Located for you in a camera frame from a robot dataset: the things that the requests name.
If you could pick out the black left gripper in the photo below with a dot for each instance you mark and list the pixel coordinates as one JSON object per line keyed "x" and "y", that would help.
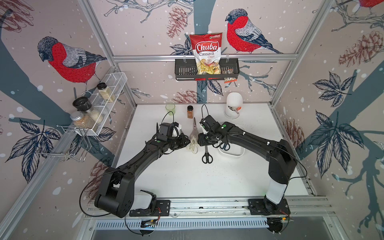
{"x": 182, "y": 138}

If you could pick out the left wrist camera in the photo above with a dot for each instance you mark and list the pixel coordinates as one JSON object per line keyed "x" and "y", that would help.
{"x": 168, "y": 131}

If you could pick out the brown spice bottle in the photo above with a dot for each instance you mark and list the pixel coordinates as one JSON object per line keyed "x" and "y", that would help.
{"x": 190, "y": 112}

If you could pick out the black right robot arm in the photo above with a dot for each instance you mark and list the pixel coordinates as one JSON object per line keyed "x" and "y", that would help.
{"x": 279, "y": 155}

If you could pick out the black grinder jar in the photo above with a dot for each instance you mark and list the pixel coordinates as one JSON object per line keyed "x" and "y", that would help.
{"x": 84, "y": 105}

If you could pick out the white wire spice shelf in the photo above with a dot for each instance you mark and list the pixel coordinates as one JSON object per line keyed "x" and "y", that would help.
{"x": 116, "y": 81}

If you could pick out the green plastic cup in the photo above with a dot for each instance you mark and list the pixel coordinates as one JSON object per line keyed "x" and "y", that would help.
{"x": 170, "y": 108}

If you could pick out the red Chuba chips bag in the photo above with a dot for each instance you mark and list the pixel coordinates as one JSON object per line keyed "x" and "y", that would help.
{"x": 207, "y": 53}

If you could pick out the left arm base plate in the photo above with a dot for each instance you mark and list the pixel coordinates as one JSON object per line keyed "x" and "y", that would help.
{"x": 155, "y": 209}

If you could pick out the large black scissors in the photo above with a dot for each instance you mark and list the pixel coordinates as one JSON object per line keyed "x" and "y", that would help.
{"x": 207, "y": 158}

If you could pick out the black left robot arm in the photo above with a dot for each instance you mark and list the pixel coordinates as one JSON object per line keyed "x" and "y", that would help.
{"x": 116, "y": 193}

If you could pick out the spice jar black lid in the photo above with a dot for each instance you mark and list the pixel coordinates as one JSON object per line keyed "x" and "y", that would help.
{"x": 106, "y": 92}

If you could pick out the small snack packet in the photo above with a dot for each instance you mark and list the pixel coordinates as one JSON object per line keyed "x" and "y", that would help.
{"x": 229, "y": 79}

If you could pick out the spice jar silver lid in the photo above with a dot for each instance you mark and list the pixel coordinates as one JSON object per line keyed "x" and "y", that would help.
{"x": 82, "y": 121}

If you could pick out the black wire wall basket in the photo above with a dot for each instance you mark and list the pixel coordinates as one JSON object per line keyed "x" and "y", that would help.
{"x": 189, "y": 70}

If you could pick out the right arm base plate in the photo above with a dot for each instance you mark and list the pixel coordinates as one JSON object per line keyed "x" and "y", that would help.
{"x": 264, "y": 207}

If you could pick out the pink kitchen scissors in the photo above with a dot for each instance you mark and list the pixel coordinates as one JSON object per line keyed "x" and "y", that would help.
{"x": 194, "y": 132}

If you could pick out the white handled scissors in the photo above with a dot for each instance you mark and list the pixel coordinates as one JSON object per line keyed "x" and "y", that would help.
{"x": 193, "y": 145}

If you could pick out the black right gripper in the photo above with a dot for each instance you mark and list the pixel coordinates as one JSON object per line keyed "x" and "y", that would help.
{"x": 200, "y": 141}

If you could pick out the white round container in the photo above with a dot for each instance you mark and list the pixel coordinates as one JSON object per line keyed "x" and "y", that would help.
{"x": 234, "y": 105}

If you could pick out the white plastic storage box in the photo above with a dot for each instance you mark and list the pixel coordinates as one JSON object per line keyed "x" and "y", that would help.
{"x": 234, "y": 152}

